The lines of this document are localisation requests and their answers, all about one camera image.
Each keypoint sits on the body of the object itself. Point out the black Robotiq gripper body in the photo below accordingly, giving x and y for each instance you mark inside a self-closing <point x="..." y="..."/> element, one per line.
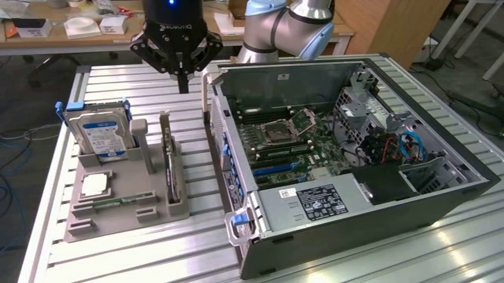
<point x="172" y="17"/>

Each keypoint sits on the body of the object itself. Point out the graphics card with metal bracket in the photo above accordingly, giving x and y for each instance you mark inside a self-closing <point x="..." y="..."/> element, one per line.
<point x="170" y="177"/>

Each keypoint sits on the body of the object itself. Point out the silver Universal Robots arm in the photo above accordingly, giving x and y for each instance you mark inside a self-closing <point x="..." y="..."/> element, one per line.
<point x="271" y="26"/>

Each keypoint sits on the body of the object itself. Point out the wooden desk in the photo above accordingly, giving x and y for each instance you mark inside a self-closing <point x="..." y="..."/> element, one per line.
<point x="59" y="42"/>
<point x="225" y="39"/>

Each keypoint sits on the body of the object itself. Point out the white paper stack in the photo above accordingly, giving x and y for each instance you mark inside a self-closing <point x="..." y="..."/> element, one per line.
<point x="229" y="25"/>

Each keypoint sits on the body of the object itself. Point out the white labelled box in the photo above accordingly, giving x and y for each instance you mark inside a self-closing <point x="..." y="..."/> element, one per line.
<point x="114" y="26"/>

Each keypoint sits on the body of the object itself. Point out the red packet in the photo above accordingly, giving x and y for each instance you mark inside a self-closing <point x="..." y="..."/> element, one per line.
<point x="126" y="10"/>

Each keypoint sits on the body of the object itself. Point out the white square dish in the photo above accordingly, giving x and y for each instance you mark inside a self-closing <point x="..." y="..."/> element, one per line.
<point x="83" y="31"/>

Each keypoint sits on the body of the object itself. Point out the grey plastic bag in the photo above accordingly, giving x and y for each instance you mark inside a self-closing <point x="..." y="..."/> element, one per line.
<point x="106" y="6"/>

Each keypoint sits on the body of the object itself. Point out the grey cup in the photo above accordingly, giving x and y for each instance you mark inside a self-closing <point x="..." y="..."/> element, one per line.
<point x="57" y="3"/>

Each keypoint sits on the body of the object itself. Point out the black chair base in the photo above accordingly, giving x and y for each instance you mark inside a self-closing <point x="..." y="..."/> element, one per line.
<point x="39" y="66"/>

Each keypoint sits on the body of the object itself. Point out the black and white box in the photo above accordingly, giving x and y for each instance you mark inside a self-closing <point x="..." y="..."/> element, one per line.
<point x="33" y="32"/>

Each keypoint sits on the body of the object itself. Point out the hard disk in blue caddy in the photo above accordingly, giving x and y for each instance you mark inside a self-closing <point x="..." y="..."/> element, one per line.
<point x="102" y="132"/>

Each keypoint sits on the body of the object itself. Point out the CPU socket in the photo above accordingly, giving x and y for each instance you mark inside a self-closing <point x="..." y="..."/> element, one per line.
<point x="277" y="132"/>

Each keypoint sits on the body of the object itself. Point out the metal socket cover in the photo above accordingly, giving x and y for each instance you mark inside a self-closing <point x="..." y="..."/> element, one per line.
<point x="305" y="121"/>

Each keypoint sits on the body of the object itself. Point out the small orange box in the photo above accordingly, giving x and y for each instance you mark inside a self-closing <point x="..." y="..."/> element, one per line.
<point x="11" y="31"/>

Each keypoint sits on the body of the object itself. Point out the black labelled RAM stick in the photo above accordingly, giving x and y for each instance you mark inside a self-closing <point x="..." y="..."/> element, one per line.
<point x="283" y="151"/>

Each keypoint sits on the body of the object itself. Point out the green motherboard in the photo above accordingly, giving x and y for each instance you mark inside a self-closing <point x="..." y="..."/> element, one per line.
<point x="322" y="147"/>

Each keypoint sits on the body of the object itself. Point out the long blue expansion slot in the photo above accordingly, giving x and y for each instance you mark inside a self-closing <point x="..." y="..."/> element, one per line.
<point x="271" y="170"/>

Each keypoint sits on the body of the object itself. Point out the perforated metal disk bay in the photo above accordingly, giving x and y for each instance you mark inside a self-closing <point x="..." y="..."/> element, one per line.
<point x="354" y="129"/>

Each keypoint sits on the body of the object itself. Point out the wooden cabinet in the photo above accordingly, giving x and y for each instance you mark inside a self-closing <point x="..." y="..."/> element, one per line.
<point x="393" y="29"/>

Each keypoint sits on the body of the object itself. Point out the grey plastic parts rack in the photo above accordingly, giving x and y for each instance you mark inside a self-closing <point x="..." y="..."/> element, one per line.
<point x="130" y="188"/>

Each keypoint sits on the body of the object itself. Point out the silver CPU chip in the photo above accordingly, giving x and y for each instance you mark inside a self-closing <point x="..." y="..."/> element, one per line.
<point x="96" y="185"/>

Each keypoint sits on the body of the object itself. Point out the silver chipset heat sink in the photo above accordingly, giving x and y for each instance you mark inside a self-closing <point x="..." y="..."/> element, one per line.
<point x="321" y="174"/>

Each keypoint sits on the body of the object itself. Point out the green RAM stick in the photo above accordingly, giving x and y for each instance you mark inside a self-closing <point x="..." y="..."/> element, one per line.
<point x="118" y="202"/>

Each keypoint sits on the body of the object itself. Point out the black power adapter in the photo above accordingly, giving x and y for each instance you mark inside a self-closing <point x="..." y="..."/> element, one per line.
<point x="434" y="64"/>

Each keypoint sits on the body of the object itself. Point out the grey power supply unit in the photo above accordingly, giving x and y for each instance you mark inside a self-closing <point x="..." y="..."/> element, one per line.
<point x="275" y="212"/>

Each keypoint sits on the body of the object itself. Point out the blue case latch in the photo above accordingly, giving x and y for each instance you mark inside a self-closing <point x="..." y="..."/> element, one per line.
<point x="238" y="220"/>

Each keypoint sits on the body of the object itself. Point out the black plastic shroud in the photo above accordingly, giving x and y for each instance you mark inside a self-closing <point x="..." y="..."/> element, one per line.
<point x="381" y="182"/>

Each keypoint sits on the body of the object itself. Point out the grey hinged disk bay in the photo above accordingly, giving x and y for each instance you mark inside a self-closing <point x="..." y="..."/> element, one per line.
<point x="425" y="177"/>

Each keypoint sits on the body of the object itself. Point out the black open PC case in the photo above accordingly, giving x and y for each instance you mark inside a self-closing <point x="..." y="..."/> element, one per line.
<point x="354" y="224"/>

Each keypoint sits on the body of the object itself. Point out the black floor stand base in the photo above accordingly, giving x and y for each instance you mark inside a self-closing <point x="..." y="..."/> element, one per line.
<point x="477" y="103"/>

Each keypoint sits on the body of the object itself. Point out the white table frame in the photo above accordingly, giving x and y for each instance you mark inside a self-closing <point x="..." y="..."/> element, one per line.
<point x="472" y="29"/>

